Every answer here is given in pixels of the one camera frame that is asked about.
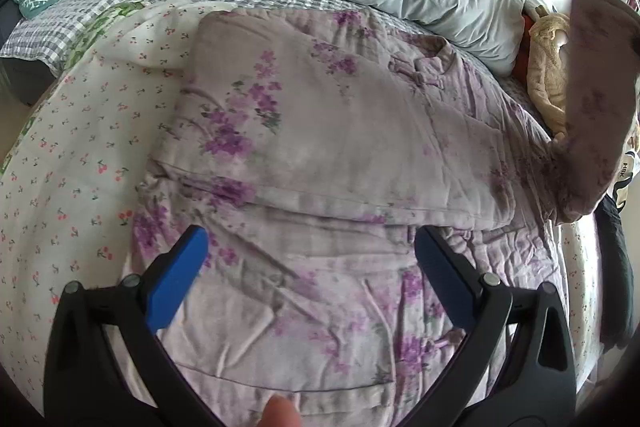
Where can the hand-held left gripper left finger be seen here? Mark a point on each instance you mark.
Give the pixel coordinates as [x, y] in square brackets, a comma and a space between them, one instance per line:
[177, 277]

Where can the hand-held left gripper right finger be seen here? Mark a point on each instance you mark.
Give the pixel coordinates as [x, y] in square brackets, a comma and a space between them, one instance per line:
[445, 277]

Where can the purple floral padded jacket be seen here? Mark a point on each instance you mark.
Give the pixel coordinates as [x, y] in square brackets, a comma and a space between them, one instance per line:
[340, 147]

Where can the person's left hand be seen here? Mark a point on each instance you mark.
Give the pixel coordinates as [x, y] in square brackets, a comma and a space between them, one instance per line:
[280, 414]

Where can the black cloth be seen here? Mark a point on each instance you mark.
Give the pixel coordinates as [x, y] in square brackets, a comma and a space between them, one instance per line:
[617, 257]

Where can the cherry print white blanket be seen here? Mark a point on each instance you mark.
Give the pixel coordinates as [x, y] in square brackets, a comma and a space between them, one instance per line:
[75, 132]

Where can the beige fleece garment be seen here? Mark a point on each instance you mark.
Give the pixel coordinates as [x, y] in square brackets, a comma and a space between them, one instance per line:
[547, 67]

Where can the orange cloth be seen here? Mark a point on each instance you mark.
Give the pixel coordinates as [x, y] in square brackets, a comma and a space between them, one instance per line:
[522, 52]

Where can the grey checked bed sheet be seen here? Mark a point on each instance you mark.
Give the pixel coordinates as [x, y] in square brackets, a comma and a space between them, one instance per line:
[90, 12]

